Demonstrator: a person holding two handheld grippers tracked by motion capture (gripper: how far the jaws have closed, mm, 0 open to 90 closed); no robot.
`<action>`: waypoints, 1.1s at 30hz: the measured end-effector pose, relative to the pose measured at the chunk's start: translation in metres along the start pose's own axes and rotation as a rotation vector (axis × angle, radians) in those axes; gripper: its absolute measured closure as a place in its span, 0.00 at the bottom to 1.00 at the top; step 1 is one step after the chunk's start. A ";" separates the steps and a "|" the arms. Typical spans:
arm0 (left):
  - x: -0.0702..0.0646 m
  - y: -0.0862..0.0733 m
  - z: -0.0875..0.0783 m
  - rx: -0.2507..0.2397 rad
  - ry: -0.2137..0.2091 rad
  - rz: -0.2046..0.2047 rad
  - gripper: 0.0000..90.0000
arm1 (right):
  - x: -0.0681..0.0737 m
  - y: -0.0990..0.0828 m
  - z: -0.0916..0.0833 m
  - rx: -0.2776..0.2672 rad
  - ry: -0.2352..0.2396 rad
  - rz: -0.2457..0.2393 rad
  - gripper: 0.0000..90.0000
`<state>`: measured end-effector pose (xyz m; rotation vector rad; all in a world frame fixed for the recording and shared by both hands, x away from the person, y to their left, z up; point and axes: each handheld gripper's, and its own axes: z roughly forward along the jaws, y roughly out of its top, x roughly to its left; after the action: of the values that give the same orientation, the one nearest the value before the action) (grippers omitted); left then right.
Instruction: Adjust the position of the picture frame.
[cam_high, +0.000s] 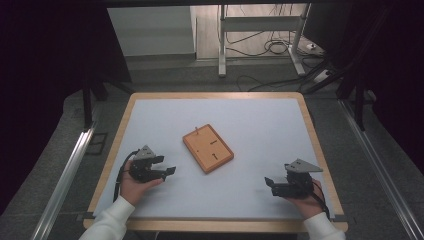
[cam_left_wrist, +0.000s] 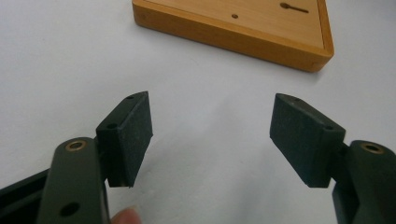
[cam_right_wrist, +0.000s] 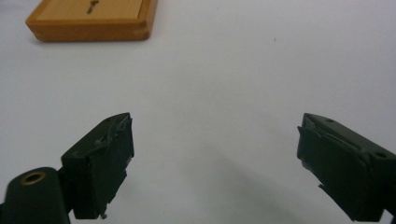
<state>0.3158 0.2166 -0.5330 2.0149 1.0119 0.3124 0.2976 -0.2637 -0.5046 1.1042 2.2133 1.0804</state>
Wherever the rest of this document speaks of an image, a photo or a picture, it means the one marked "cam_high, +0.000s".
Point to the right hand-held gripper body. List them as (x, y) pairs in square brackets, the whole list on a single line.
[(298, 185)]

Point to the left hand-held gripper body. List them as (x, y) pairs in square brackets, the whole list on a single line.
[(141, 168)]

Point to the orange wooden box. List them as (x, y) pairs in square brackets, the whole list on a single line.
[(208, 148)]

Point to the person's left hand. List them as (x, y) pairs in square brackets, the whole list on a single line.
[(133, 190)]

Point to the person's right hand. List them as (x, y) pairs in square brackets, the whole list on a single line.
[(311, 205)]

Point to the white table mat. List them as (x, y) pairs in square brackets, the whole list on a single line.
[(233, 110)]

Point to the black metal stand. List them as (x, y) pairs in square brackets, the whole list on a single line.
[(359, 106), (87, 106)]

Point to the wooden table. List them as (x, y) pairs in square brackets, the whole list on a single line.
[(216, 95)]

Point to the white power strip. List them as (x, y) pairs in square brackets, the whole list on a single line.
[(321, 76)]

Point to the white cabinet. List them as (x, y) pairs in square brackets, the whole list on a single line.
[(150, 31)]

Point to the dark curtain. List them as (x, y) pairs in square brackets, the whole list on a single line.
[(396, 66), (40, 66)]

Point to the metal floor rail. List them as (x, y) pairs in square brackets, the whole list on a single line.
[(380, 170), (63, 186)]

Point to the white metal desk frame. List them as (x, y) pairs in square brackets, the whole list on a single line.
[(260, 24)]

